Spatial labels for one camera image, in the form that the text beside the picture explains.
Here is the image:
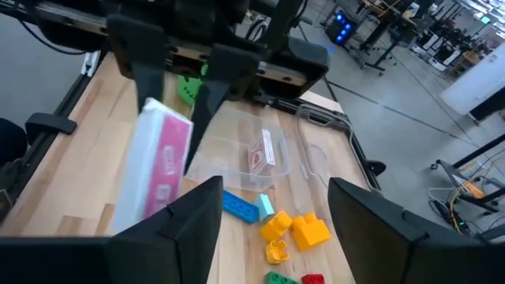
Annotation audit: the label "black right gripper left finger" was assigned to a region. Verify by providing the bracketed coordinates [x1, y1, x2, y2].
[106, 175, 225, 284]

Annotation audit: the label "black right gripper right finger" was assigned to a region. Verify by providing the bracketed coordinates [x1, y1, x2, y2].
[327, 177, 431, 284]

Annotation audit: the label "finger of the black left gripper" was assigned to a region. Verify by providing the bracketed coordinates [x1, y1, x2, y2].
[183, 43, 262, 175]
[107, 14, 167, 114]

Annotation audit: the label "blue long brick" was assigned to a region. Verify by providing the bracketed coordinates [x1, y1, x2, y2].
[221, 189, 260, 225]

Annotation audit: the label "pink playing card deck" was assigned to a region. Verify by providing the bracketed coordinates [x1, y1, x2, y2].
[110, 97, 195, 234]

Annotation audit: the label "yellow single-stud block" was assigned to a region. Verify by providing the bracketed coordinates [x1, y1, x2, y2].
[259, 210, 294, 243]

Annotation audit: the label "red patterned card deck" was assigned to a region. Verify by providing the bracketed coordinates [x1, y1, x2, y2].
[246, 128, 277, 187]

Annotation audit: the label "yellow ring-shaped piece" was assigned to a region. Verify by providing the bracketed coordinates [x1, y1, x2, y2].
[264, 240, 290, 266]

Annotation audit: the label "green long building brick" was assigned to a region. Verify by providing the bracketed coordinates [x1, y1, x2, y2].
[264, 271, 301, 284]

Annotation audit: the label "green plastic bucket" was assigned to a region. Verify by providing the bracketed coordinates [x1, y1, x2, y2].
[176, 62, 210, 107]

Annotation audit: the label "yellow stepped building block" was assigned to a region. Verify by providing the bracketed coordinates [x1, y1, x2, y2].
[290, 212, 333, 253]

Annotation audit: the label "computer with blue lights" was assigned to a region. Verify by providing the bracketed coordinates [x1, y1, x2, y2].
[324, 10, 357, 47]

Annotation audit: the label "tall clear plastic container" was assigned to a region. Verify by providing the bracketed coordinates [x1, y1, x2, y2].
[184, 105, 294, 195]

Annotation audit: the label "pale teal small block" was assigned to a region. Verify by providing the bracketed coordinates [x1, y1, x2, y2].
[253, 193, 276, 222]

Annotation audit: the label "black standing desk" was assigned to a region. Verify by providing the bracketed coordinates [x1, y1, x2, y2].
[353, 0, 421, 77]

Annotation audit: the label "black floor stand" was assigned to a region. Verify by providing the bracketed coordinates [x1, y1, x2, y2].
[429, 133, 505, 216]

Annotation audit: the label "white board panel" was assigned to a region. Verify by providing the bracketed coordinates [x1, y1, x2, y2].
[440, 50, 505, 119]

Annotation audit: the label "wide clear handled bin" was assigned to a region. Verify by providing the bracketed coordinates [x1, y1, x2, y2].
[292, 102, 380, 192]

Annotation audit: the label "tangled floor cables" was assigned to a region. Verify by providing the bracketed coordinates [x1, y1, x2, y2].
[428, 173, 492, 237]

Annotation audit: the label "black table-edge bracket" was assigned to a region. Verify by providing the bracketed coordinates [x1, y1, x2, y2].
[24, 111, 79, 136]

